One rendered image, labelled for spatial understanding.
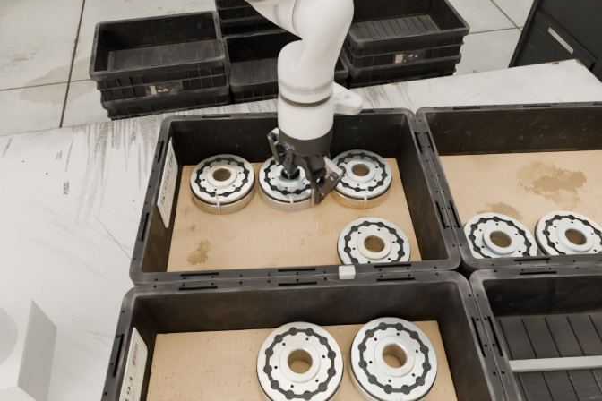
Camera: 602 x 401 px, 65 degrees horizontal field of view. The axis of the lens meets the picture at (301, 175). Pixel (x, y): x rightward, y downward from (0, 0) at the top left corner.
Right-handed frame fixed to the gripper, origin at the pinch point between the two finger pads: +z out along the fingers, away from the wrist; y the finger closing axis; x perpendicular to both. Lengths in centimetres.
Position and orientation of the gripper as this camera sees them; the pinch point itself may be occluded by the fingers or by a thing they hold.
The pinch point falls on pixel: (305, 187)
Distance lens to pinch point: 75.4
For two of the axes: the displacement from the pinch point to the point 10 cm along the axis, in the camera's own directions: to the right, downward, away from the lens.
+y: 7.4, 5.0, -4.5
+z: 0.0, 6.7, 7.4
